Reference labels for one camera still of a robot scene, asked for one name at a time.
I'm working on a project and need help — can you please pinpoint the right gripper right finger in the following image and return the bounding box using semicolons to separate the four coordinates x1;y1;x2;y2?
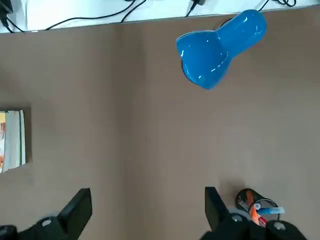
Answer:
199;186;309;240

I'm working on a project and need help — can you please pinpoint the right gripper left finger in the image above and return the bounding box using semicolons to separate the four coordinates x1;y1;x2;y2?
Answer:
0;187;93;240

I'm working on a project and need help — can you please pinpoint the colourful picture book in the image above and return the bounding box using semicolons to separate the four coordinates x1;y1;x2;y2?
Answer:
0;111;7;174

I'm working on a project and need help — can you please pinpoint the thick blue white book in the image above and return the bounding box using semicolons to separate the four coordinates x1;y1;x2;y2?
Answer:
4;109;27;172

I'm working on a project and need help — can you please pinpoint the black pen cup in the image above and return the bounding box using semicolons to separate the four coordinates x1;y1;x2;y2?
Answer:
234;188;280;227

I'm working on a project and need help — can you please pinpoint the orange highlighter pen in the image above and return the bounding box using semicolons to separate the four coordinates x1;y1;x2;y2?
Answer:
246;189;261;226

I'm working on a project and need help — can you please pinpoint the blue marker pen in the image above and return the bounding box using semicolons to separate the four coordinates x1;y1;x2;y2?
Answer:
253;203;286;216

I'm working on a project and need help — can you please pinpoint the blue desk lamp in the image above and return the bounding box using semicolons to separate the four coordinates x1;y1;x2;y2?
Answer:
175;9;268;91

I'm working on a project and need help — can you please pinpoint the black ribbed power supply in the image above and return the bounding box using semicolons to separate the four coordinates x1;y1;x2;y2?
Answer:
0;0;15;16

